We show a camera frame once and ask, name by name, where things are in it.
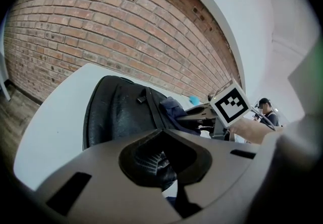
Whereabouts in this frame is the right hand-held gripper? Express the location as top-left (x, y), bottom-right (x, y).
top-left (176, 79), bottom-right (252, 140)

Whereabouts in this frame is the dark blue cloth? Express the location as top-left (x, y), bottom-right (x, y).
top-left (159, 96), bottom-right (201, 135)

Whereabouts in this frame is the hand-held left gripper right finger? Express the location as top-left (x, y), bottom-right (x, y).
top-left (164, 129), bottom-right (263, 218)

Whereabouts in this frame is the white table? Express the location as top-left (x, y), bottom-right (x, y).
top-left (14, 63), bottom-right (192, 198)
top-left (180, 94), bottom-right (215, 113)

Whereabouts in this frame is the person's right forearm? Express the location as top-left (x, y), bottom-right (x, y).
top-left (228, 118), bottom-right (285, 145)

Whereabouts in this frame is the black backpack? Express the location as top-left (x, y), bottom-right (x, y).
top-left (82, 75), bottom-right (202, 192)

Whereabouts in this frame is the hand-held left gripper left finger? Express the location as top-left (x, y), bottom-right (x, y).
top-left (35, 129), bottom-right (182, 224)

